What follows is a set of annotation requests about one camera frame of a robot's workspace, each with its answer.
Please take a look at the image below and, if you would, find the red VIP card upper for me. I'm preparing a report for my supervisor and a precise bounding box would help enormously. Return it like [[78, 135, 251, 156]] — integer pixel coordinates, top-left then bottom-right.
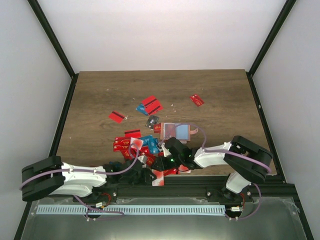
[[153, 123, 162, 134]]

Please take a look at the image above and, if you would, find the light blue slotted cable duct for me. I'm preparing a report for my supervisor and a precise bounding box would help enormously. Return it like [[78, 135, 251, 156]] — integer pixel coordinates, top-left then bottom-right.
[[36, 204, 226, 216]]

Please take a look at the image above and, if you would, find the small red card far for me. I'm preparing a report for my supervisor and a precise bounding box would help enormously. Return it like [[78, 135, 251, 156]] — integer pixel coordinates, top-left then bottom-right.
[[189, 94, 205, 107]]

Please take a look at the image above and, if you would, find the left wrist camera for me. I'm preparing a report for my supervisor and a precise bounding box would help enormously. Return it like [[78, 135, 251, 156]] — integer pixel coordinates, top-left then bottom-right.
[[137, 155, 148, 168]]

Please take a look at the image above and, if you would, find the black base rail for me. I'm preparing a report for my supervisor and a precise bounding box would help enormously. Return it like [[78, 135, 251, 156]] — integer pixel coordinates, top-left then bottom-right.
[[80, 175, 298, 205]]

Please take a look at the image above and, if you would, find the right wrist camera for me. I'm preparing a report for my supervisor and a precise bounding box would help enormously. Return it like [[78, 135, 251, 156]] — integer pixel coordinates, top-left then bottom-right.
[[158, 142, 171, 157]]

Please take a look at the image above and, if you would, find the pink card holder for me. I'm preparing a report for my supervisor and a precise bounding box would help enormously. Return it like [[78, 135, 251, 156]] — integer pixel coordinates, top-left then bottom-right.
[[160, 123, 199, 144]]

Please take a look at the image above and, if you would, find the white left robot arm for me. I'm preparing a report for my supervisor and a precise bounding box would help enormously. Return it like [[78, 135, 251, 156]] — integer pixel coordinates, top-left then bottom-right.
[[19, 155, 157, 202]]

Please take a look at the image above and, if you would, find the red striped card left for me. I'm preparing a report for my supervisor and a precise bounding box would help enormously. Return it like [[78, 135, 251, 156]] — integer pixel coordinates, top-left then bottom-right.
[[108, 111, 125, 124]]

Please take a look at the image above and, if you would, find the white card red dot left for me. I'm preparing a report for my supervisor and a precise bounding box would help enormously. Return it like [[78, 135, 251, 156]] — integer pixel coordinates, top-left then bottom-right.
[[130, 137, 144, 150]]

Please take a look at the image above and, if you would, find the black frame post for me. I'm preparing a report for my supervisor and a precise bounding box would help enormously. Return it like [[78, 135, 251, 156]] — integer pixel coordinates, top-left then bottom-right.
[[247, 0, 297, 76], [27, 0, 76, 79]]

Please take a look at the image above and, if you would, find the white card red swirl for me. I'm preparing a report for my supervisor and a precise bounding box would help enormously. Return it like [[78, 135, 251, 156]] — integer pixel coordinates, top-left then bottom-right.
[[152, 169, 165, 187]]

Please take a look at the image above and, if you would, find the black VIP card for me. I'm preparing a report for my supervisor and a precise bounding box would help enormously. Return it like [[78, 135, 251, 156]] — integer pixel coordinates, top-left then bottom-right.
[[145, 115, 159, 129]]

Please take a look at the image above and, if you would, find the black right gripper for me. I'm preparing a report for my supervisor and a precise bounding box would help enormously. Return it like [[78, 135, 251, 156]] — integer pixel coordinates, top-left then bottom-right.
[[151, 155, 184, 172]]

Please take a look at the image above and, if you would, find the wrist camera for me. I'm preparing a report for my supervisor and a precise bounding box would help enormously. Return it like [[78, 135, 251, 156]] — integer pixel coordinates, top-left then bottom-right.
[[137, 155, 148, 168], [158, 142, 171, 157]]

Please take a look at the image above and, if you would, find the black frame post left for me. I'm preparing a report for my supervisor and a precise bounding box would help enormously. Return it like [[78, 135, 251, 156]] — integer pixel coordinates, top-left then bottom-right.
[[27, 0, 76, 79]]

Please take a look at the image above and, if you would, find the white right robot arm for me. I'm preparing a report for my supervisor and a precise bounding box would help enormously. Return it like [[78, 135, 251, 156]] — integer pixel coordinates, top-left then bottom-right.
[[151, 135, 273, 202]]

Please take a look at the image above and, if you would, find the blue card in pile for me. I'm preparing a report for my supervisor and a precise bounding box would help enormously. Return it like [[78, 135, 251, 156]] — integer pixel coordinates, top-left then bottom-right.
[[139, 135, 160, 154]]

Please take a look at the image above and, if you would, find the black frame post right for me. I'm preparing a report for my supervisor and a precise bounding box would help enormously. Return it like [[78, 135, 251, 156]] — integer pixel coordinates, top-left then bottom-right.
[[247, 0, 297, 76]]

